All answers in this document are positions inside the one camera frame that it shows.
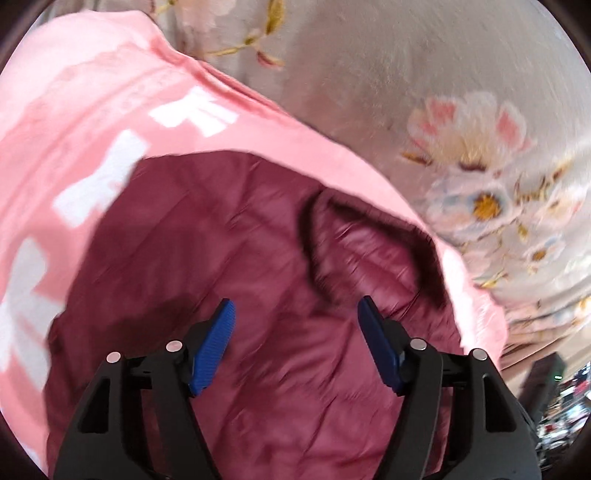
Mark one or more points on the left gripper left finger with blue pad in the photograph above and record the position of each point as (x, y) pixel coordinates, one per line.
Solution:
(135, 419)

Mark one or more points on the pink fleece blanket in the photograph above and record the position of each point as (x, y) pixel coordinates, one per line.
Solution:
(86, 98)

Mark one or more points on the maroon puffer jacket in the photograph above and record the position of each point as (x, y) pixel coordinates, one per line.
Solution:
(298, 395)

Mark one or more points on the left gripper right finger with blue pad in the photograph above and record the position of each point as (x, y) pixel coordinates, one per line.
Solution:
(459, 420)

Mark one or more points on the grey floral quilt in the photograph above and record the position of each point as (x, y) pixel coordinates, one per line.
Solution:
(478, 112)

